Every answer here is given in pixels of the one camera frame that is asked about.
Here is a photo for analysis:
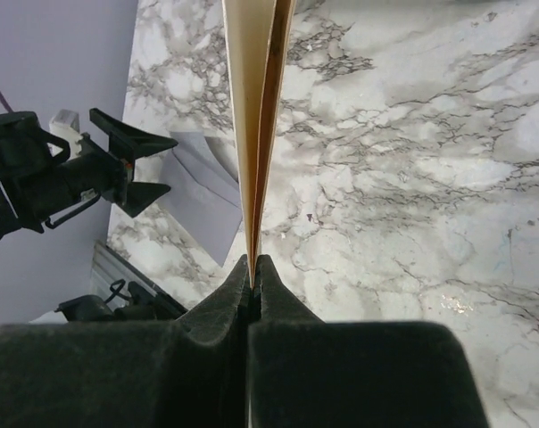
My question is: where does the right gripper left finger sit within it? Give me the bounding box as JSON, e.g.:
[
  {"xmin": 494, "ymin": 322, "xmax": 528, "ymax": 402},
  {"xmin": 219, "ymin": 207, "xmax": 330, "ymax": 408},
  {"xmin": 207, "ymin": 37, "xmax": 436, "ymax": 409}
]
[{"xmin": 0, "ymin": 260, "xmax": 250, "ymax": 427}]

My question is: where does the grey envelope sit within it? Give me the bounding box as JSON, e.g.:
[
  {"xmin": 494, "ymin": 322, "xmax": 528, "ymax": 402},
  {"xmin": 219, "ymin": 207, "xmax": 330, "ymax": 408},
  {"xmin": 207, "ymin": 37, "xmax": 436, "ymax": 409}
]
[{"xmin": 159, "ymin": 131, "xmax": 243, "ymax": 266}]

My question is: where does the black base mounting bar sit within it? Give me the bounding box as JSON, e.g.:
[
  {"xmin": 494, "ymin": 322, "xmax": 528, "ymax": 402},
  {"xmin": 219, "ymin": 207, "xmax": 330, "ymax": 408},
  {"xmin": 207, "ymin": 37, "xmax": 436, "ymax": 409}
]
[{"xmin": 55, "ymin": 279, "xmax": 187, "ymax": 322}]

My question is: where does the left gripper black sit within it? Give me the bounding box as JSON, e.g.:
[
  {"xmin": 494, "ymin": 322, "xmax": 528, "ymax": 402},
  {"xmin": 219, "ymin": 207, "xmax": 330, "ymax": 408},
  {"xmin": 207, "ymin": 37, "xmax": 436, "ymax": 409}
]
[{"xmin": 23, "ymin": 108, "xmax": 178, "ymax": 229}]

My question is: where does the aluminium frame rail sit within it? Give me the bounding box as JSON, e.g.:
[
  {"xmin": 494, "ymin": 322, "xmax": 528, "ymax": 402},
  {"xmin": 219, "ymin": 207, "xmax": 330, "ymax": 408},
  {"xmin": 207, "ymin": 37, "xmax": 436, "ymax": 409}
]
[{"xmin": 89, "ymin": 241, "xmax": 155, "ymax": 297}]

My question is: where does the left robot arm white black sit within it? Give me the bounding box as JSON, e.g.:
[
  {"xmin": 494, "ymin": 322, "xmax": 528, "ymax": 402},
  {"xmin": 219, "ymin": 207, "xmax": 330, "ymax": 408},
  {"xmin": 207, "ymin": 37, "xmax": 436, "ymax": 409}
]
[{"xmin": 0, "ymin": 108, "xmax": 178, "ymax": 240}]

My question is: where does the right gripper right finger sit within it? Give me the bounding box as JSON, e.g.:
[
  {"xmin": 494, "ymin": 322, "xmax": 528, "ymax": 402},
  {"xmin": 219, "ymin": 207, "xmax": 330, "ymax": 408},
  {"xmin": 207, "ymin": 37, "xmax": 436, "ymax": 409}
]
[{"xmin": 248, "ymin": 255, "xmax": 488, "ymax": 427}]

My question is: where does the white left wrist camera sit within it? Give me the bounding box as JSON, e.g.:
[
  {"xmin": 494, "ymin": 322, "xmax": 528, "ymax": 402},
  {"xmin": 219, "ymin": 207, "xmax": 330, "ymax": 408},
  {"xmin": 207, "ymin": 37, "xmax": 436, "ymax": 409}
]
[{"xmin": 48, "ymin": 109, "xmax": 82, "ymax": 160}]

